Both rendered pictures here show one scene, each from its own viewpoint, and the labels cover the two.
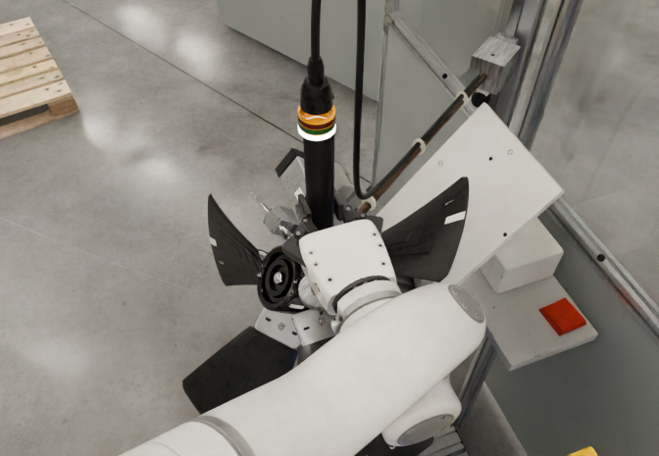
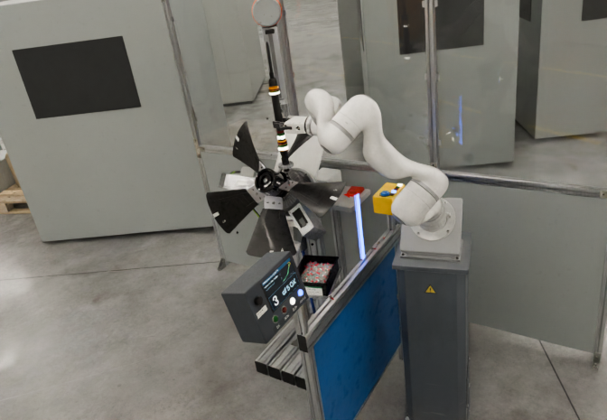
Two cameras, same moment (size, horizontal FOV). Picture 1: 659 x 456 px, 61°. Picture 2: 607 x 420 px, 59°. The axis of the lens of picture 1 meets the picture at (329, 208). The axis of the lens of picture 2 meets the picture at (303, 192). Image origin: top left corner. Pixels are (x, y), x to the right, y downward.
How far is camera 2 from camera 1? 1.88 m
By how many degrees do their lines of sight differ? 35
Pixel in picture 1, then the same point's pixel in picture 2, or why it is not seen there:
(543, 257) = (335, 173)
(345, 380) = not seen: hidden behind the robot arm
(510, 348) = (347, 205)
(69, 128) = not seen: outside the picture
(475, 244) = (315, 151)
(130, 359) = (151, 401)
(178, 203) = (107, 329)
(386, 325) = not seen: hidden behind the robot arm
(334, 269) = (299, 121)
